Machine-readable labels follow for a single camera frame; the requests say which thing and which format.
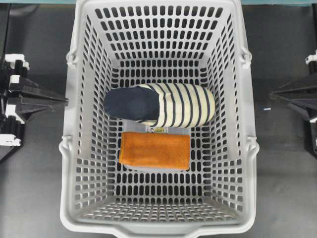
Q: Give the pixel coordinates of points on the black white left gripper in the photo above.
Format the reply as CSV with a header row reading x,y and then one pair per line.
x,y
12,107

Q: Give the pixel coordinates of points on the orange folded cloth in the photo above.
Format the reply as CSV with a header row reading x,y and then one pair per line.
x,y
155,150

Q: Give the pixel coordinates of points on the grey plastic shopping basket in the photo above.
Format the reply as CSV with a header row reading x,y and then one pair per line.
x,y
123,43

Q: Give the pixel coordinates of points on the clear plastic package under cloth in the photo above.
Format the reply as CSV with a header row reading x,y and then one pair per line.
x,y
131,126

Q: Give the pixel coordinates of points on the navy striped cream slipper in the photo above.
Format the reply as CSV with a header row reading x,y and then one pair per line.
x,y
177,105

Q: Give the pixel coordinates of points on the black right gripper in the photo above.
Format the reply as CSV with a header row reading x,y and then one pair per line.
x,y
301,96

